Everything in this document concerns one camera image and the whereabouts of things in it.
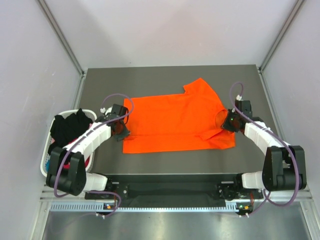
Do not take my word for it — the slotted grey cable duct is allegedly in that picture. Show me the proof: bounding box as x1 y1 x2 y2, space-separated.
49 201 253 213

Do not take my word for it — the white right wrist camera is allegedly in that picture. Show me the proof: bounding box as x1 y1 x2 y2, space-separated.
236 95 243 101

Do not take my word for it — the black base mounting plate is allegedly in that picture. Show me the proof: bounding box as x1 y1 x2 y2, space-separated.
84 173 266 201

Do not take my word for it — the black garment in basket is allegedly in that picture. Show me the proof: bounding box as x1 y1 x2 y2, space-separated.
47 108 93 155

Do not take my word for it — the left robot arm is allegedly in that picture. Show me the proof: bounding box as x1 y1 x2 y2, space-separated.
45 104 130 199

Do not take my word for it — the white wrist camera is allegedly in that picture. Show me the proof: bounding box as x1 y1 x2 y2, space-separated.
236 95 243 101
100 107 112 115

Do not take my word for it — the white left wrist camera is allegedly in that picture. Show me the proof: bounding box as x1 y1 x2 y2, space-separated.
100 107 112 115

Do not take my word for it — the blue garment in basket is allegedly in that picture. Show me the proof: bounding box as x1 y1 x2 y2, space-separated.
45 160 50 172

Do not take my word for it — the orange t-shirt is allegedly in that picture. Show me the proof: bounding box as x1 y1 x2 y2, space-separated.
122 78 236 154

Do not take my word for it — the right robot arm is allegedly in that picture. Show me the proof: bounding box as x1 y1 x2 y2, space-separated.
221 99 307 198

